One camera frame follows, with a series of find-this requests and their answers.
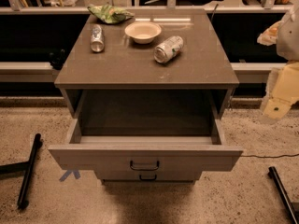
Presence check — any grey top drawer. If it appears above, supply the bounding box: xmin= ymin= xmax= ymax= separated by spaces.
xmin=48 ymin=90 xmax=244 ymax=173

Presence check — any grey drawer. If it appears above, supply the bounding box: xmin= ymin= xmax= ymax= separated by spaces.
xmin=95 ymin=171 xmax=202 ymax=182
xmin=48 ymin=90 xmax=244 ymax=173

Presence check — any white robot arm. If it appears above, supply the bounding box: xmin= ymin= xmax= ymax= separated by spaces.
xmin=257 ymin=4 xmax=299 ymax=123

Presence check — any grey drawer cabinet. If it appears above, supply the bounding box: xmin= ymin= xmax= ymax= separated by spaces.
xmin=53 ymin=8 xmax=240 ymax=185

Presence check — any grey lower drawer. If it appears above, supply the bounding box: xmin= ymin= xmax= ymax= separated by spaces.
xmin=95 ymin=171 xmax=202 ymax=182

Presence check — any black stand leg right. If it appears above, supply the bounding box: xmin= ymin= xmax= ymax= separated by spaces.
xmin=268 ymin=166 xmax=299 ymax=224

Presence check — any black stand leg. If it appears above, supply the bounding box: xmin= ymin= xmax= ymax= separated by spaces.
xmin=268 ymin=166 xmax=299 ymax=224
xmin=0 ymin=133 xmax=43 ymax=210

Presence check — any silver can lying right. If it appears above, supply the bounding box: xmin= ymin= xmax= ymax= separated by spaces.
xmin=154 ymin=35 xmax=184 ymax=63

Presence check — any silver can lying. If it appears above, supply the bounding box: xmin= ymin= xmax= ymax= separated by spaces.
xmin=91 ymin=24 xmax=105 ymax=52
xmin=154 ymin=35 xmax=184 ymax=63

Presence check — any white paper bowl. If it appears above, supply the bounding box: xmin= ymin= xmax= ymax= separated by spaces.
xmin=124 ymin=21 xmax=162 ymax=44

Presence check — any green chip bag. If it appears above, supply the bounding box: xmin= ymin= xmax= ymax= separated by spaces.
xmin=88 ymin=4 xmax=135 ymax=24

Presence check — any silver can lying left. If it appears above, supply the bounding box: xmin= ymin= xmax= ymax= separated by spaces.
xmin=91 ymin=24 xmax=105 ymax=52

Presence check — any blue tape cross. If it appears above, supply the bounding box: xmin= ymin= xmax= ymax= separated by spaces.
xmin=59 ymin=170 xmax=80 ymax=182

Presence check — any black object on ledge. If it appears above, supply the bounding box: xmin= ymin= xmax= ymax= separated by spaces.
xmin=49 ymin=49 xmax=65 ymax=70

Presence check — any black stand leg left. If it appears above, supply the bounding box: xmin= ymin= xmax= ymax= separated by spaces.
xmin=0 ymin=133 xmax=43 ymax=210

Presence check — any black floor cable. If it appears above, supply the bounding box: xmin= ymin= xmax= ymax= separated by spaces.
xmin=241 ymin=153 xmax=299 ymax=159

